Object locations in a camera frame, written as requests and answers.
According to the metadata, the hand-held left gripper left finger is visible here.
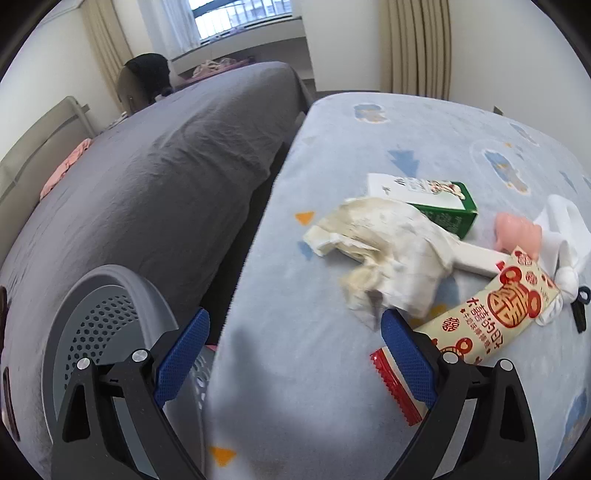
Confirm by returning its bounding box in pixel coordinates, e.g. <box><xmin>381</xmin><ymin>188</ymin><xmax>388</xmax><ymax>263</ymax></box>
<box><xmin>50</xmin><ymin>308</ymin><xmax>211</xmax><ymax>480</ymax></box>

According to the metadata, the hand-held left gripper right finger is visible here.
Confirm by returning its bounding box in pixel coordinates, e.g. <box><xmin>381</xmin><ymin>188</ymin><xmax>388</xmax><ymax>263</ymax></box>
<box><xmin>379</xmin><ymin>308</ymin><xmax>541</xmax><ymax>480</ymax></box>

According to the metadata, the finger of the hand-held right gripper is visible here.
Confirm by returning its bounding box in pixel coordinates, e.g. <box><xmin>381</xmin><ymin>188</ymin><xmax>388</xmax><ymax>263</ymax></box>
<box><xmin>570</xmin><ymin>285</ymin><xmax>591</xmax><ymax>334</ymax></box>

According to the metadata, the white knotted napkin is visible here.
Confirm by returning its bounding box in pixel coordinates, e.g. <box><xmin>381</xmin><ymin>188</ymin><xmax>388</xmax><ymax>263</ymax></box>
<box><xmin>531</xmin><ymin>194</ymin><xmax>591</xmax><ymax>326</ymax></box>

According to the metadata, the cream and red snack packet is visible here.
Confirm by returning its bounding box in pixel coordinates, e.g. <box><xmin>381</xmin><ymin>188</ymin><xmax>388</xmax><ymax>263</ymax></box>
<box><xmin>369</xmin><ymin>244</ymin><xmax>561</xmax><ymax>428</ymax></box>

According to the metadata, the grey perforated plastic basket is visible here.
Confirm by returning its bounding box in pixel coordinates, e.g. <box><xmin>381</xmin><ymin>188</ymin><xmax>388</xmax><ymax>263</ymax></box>
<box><xmin>41</xmin><ymin>264</ymin><xmax>218</xmax><ymax>480</ymax></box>

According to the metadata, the stained paper tissue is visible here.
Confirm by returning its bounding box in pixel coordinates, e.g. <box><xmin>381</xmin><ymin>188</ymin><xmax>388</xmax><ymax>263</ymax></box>
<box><xmin>302</xmin><ymin>196</ymin><xmax>504</xmax><ymax>330</ymax></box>

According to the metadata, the light blue printed blanket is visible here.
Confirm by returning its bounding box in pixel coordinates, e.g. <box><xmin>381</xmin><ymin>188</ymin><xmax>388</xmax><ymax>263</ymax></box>
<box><xmin>203</xmin><ymin>92</ymin><xmax>591</xmax><ymax>480</ymax></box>

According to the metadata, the green and white carton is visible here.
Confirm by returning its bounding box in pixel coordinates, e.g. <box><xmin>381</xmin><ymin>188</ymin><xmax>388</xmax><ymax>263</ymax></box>
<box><xmin>367</xmin><ymin>173</ymin><xmax>478</xmax><ymax>241</ymax></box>

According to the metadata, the bed with grey sheet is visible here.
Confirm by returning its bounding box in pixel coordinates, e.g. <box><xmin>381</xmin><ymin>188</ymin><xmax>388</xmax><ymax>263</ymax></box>
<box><xmin>0</xmin><ymin>61</ymin><xmax>315</xmax><ymax>480</ymax></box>

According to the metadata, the pink cloth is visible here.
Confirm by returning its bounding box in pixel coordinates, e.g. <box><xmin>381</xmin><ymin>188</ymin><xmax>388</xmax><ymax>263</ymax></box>
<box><xmin>39</xmin><ymin>138</ymin><xmax>93</xmax><ymax>200</ymax></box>

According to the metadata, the beige padded headboard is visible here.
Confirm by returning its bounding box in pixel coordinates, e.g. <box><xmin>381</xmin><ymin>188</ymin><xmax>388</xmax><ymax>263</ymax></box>
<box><xmin>0</xmin><ymin>96</ymin><xmax>95</xmax><ymax>208</ymax></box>

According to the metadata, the beige chair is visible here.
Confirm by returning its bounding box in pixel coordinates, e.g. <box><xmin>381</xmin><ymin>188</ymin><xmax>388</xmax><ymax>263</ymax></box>
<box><xmin>117</xmin><ymin>68</ymin><xmax>151</xmax><ymax>114</ymax></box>

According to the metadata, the pink clothes pile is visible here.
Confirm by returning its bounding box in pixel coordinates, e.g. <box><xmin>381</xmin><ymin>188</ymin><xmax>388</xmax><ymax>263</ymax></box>
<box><xmin>191</xmin><ymin>58</ymin><xmax>252</xmax><ymax>79</ymax></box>

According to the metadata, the beige curtain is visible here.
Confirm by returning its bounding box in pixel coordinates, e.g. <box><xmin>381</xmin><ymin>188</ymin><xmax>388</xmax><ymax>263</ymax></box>
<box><xmin>81</xmin><ymin>0</ymin><xmax>134</xmax><ymax>88</ymax></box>
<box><xmin>379</xmin><ymin>0</ymin><xmax>452</xmax><ymax>100</ymax></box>

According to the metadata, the white sheer curtain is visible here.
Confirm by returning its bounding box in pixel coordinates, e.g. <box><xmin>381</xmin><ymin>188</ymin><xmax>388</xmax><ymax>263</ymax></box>
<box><xmin>139</xmin><ymin>0</ymin><xmax>204</xmax><ymax>61</ymax></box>

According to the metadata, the window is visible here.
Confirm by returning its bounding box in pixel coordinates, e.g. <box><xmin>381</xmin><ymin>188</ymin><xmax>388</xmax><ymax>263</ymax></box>
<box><xmin>191</xmin><ymin>0</ymin><xmax>296</xmax><ymax>35</ymax></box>

